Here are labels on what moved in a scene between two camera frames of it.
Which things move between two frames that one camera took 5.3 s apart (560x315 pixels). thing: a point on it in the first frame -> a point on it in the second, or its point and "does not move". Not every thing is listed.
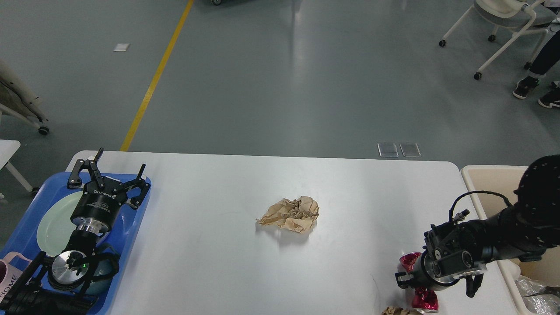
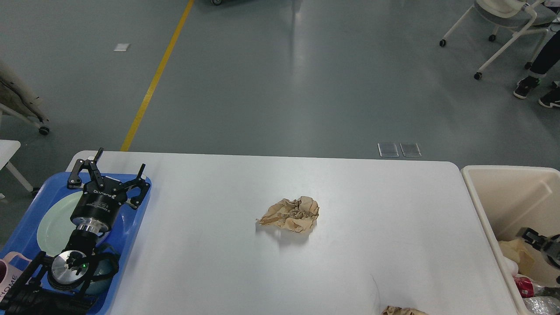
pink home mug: (10, 274) does not move
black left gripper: (100, 202) does not move
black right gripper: (430, 273) -> (550, 246)
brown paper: (298, 215) does not move
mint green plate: (56, 229) does not move
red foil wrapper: (422, 299) -> (524, 286)
